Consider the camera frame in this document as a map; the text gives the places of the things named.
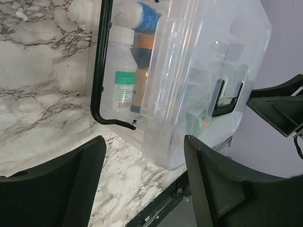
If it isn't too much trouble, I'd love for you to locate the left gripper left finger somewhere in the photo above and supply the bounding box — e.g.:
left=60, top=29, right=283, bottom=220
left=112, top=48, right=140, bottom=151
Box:
left=0, top=136, right=106, bottom=227

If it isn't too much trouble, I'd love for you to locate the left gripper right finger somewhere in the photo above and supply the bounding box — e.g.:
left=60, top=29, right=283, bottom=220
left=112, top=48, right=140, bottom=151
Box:
left=184, top=135, right=303, bottom=227

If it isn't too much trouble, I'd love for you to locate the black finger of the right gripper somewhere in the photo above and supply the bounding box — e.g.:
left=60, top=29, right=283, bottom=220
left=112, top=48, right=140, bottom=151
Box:
left=247, top=74, right=303, bottom=137

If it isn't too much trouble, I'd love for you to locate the black box lid handle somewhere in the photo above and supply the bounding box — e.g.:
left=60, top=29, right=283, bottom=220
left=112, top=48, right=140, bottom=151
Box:
left=208, top=78, right=244, bottom=118

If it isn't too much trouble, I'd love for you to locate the green small medicine box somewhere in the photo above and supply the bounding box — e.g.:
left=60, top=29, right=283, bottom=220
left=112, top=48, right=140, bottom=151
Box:
left=186, top=104, right=212, bottom=137

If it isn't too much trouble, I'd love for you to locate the clear plastic box lid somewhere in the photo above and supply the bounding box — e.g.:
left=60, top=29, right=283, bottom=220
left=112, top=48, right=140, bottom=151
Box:
left=141, top=0, right=271, bottom=171

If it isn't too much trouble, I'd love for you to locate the white bottle green cap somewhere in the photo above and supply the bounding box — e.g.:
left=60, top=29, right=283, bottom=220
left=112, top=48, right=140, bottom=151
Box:
left=100, top=26, right=137, bottom=113

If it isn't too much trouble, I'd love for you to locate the brown bottle orange cap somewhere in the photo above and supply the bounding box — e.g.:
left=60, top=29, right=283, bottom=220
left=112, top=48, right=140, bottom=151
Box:
left=131, top=34, right=154, bottom=113

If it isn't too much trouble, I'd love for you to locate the blue labelled small bottle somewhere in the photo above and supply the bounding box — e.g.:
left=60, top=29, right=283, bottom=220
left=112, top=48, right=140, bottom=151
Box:
left=130, top=2, right=162, bottom=35

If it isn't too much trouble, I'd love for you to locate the clear plastic medicine box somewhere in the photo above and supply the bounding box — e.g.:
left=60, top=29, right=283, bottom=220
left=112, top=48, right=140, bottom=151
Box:
left=86, top=0, right=240, bottom=156

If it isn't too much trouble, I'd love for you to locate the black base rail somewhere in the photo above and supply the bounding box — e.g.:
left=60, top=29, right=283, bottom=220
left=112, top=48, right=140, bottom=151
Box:
left=126, top=172, right=191, bottom=227

